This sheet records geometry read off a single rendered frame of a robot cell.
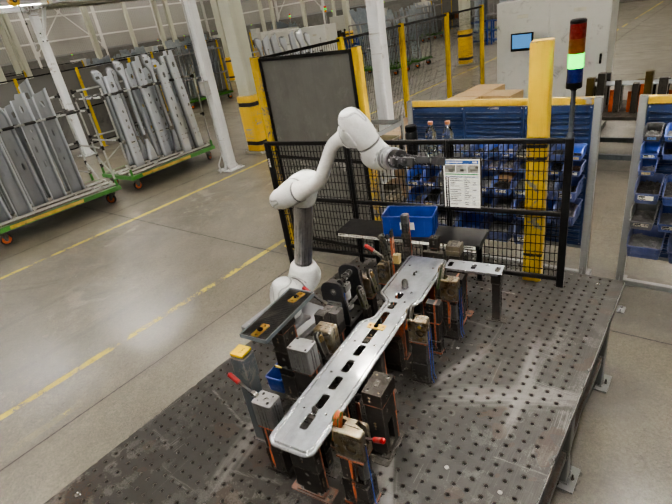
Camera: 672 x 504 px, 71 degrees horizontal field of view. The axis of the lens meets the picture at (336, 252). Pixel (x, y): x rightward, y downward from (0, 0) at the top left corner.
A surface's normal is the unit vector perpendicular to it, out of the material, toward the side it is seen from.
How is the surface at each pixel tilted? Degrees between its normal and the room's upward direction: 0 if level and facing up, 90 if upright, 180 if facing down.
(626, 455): 0
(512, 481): 0
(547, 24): 90
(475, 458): 0
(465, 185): 90
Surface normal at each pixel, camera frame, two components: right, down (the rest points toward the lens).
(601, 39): -0.60, 0.44
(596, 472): -0.15, -0.88
